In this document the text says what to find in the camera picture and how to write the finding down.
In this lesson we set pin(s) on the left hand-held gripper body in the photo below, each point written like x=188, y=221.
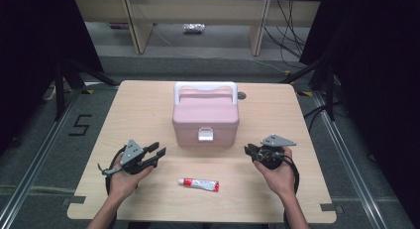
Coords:
x=132, y=154

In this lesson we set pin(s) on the pink plastic storage box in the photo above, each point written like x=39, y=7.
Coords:
x=204, y=115

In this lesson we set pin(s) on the person's left hand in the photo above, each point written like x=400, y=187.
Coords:
x=122, y=186

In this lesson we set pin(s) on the black curtain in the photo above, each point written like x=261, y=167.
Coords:
x=29, y=57
x=379, y=73

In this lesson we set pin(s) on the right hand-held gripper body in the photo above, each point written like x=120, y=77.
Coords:
x=270, y=156

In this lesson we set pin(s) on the metal floor rail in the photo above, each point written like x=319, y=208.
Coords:
x=36, y=163
x=350, y=163

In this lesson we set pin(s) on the person's right hand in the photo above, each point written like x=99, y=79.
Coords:
x=280, y=181

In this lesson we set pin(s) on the yellow black hazard tape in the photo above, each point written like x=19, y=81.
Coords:
x=87, y=91
x=304, y=93

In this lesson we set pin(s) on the silver foil packet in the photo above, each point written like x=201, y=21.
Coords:
x=194, y=28

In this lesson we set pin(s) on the black metal stand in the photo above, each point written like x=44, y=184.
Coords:
x=60, y=90
x=329, y=90

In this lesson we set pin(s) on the red and white ointment tube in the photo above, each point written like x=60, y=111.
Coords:
x=201, y=184

